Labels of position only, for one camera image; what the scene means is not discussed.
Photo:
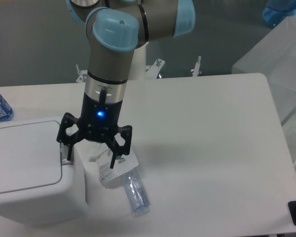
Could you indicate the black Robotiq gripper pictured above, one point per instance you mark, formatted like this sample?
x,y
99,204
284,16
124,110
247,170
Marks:
x,y
96,119

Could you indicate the grey trash can push button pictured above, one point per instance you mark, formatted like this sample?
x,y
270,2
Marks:
x,y
66,154

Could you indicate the white trash can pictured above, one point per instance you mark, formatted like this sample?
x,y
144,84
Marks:
x,y
35,189

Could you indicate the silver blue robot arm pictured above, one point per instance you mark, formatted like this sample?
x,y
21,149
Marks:
x,y
115,29

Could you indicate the white crumpled paper packaging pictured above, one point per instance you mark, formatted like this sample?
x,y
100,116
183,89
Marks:
x,y
101,155

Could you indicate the clear empty plastic bottle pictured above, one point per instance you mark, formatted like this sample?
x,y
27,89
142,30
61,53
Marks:
x,y
136,192

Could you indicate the metal table clamp screw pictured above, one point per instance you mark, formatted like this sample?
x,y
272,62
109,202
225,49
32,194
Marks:
x,y
195,72

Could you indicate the translucent plastic storage box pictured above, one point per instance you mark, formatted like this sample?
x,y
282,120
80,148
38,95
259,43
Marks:
x,y
275,57

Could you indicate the blue plastic bag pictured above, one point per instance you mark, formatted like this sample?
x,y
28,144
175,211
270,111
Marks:
x,y
275,11

